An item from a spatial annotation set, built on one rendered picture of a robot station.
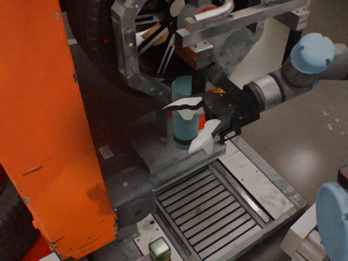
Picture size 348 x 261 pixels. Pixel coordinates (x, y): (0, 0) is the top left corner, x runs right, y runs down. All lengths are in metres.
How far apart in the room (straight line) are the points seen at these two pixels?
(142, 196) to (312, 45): 0.75
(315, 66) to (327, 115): 1.51
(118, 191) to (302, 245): 0.67
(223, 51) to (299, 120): 1.20
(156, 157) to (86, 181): 0.80
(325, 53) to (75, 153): 0.50
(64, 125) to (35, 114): 0.06
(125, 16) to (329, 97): 1.67
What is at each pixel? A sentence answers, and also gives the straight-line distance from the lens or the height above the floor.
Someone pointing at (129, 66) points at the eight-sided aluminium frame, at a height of 0.80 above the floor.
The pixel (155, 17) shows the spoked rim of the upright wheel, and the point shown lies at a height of 0.87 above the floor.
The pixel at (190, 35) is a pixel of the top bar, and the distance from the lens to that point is 0.78.
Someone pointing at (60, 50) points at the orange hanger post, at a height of 1.11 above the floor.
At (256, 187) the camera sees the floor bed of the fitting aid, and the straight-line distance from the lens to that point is 1.60.
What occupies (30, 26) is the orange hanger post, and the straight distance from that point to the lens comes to 0.48.
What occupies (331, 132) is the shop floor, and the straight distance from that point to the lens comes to 2.08.
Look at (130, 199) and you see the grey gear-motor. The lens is 1.16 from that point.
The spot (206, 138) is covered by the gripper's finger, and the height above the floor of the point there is 0.88.
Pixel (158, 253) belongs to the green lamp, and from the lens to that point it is 0.78.
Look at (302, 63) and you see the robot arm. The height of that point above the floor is 1.00.
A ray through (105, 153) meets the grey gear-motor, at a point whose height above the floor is 0.43.
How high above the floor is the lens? 1.37
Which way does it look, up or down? 47 degrees down
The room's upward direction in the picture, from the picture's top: straight up
